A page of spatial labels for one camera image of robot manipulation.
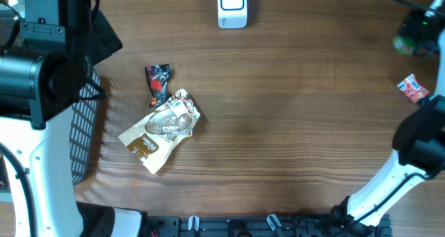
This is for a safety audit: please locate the red white snack packet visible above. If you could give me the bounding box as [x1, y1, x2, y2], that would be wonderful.
[397, 74, 429, 103]

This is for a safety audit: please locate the dried mushroom snack bag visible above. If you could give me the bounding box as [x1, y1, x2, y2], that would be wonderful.
[118, 89, 200, 174]

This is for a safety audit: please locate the black red packaged item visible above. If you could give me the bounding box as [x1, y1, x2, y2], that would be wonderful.
[145, 64, 171, 108]

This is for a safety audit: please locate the green lid jar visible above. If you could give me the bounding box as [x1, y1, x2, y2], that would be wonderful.
[393, 35, 416, 54]

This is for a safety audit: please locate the white barcode scanner box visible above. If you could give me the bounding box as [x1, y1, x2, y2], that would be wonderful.
[218, 0, 248, 29]

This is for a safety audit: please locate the grey plastic basket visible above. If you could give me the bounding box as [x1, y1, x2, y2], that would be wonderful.
[69, 70, 102, 186]

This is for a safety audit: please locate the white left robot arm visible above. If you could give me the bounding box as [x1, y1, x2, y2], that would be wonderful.
[1, 0, 144, 236]

